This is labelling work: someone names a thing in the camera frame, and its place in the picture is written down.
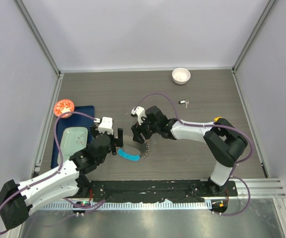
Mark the white bowl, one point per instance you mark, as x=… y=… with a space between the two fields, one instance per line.
x=181 y=76

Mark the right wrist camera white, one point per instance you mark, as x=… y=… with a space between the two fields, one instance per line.
x=139 y=113

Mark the orange patterned bowl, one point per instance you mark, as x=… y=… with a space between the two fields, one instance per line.
x=63 y=106

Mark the right aluminium corner post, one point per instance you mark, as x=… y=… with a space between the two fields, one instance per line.
x=270 y=5

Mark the pale green rectangular plate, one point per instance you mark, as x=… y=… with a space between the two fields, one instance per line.
x=73 y=140

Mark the key with black tag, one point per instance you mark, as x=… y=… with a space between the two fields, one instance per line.
x=184 y=102

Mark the large keyring with small rings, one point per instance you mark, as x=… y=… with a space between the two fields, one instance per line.
x=133 y=151

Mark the slotted cable duct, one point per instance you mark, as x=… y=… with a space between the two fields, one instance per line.
x=166 y=205

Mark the key with yellow tag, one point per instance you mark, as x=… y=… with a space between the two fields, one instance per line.
x=217 y=118

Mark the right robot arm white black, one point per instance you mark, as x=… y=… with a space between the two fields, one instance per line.
x=225 y=143

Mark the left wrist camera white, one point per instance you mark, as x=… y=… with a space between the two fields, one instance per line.
x=104 y=125

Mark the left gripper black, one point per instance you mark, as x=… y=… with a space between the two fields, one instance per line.
x=116 y=142

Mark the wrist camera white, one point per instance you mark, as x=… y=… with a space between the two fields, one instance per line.
x=104 y=125
x=139 y=113

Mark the left aluminium corner post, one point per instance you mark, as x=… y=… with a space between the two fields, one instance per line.
x=36 y=34

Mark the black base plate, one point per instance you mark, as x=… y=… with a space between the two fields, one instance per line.
x=152 y=191

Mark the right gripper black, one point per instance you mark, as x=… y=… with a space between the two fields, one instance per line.
x=137 y=129

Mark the aluminium corner post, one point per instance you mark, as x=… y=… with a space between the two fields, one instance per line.
x=270 y=5
x=36 y=34

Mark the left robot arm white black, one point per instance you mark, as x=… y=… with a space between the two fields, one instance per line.
x=20 y=200

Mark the aluminium frame rail front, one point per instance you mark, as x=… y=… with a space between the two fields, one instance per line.
x=260 y=188

